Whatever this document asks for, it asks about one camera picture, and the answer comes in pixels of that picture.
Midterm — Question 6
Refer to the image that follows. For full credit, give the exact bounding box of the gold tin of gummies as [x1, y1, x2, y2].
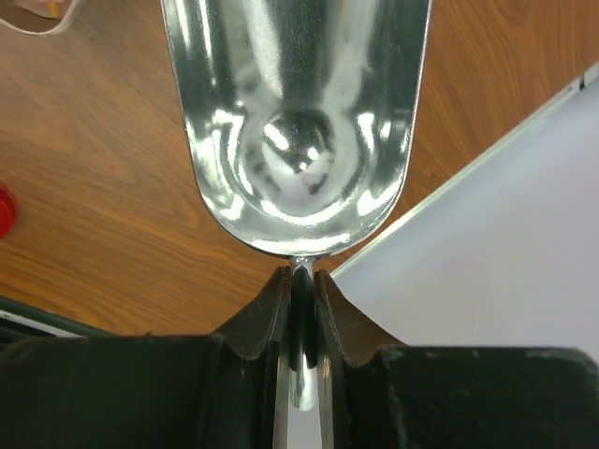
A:
[1, 0, 83, 36]

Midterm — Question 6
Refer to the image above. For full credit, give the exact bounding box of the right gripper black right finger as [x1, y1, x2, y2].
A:
[314, 271, 598, 448]

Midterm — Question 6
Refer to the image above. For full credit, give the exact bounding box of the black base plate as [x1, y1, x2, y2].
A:
[0, 297, 110, 350]

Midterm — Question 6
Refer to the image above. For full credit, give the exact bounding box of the silver metal scoop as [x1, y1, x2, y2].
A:
[161, 1, 432, 411]

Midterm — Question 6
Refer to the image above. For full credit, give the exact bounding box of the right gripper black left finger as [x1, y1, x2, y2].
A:
[1, 268, 291, 448]

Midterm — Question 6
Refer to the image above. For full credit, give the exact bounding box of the red jar lid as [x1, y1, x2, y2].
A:
[0, 184, 19, 239]

